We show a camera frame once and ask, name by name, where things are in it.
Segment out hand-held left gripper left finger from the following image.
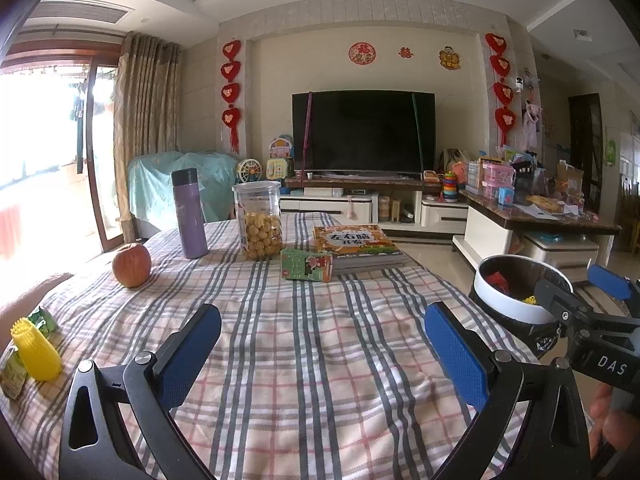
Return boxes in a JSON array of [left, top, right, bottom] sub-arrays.
[[59, 302, 223, 480]]

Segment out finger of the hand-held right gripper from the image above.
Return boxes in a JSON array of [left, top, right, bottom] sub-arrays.
[[587, 263, 640, 318], [532, 277, 596, 333]]

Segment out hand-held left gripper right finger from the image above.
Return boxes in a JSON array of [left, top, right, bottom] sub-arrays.
[[424, 301, 593, 480]]

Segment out white trash bin black liner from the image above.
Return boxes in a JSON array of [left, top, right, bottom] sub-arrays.
[[472, 255, 576, 356]]

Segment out person's right hand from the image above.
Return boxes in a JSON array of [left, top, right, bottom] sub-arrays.
[[587, 384, 640, 461]]

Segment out white paper sheet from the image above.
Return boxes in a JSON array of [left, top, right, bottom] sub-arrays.
[[515, 203, 556, 220]]

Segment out patterned yellow tray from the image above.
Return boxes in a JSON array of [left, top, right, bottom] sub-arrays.
[[525, 195, 566, 213]]

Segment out marble top coffee table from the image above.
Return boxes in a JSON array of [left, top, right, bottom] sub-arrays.
[[451, 187, 622, 281]]

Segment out red apple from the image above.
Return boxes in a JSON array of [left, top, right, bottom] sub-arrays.
[[112, 243, 152, 288]]

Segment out brown cardboard box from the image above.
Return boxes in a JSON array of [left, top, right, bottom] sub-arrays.
[[556, 160, 585, 196]]

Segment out checkered tablecloth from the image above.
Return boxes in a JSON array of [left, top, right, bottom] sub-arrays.
[[0, 210, 546, 480]]

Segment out purple thermos bottle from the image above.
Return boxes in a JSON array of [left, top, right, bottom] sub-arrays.
[[171, 168, 209, 260]]

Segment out dark wooden door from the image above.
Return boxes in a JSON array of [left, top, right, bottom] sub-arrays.
[[568, 94, 603, 206]]

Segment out clear cookie jar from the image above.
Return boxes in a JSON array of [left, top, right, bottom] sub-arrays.
[[232, 181, 283, 262]]

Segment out pink storage box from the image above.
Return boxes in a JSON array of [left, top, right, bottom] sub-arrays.
[[481, 162, 516, 196]]

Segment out green cartoon carton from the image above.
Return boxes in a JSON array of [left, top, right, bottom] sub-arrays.
[[280, 247, 333, 282]]

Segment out green snack packet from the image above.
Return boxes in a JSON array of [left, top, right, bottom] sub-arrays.
[[25, 307, 60, 333], [0, 347, 28, 401]]

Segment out yellow plastic toy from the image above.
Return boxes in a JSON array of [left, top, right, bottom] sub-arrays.
[[11, 316, 63, 382]]

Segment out orange children's book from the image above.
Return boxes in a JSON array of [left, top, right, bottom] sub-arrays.
[[312, 224, 408, 273]]

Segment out teal covered sofa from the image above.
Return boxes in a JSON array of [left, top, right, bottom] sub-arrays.
[[126, 150, 240, 233]]

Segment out toy ferris wheel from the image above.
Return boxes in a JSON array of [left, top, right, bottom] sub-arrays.
[[236, 159, 262, 186]]

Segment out white television stand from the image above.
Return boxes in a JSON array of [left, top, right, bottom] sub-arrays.
[[277, 175, 471, 241]]

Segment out black flat television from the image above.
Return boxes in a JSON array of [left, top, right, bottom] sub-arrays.
[[292, 91, 436, 175]]

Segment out beige curtain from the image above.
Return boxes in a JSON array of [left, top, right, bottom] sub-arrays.
[[112, 31, 182, 241]]

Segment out red thin pole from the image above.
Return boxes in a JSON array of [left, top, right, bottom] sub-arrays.
[[300, 92, 313, 173]]

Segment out ceiling air vent grille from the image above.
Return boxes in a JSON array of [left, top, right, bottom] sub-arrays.
[[32, 1, 135, 25]]

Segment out pink wall hanging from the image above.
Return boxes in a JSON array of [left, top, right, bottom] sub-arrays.
[[520, 100, 541, 148]]

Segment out red heart string decoration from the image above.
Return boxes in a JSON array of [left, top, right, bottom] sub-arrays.
[[484, 32, 518, 146], [221, 40, 242, 153]]

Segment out wooden balcony door frame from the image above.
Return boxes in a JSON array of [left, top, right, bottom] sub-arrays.
[[0, 50, 126, 256]]

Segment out round red wall decal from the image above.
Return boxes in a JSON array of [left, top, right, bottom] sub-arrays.
[[348, 41, 377, 66]]

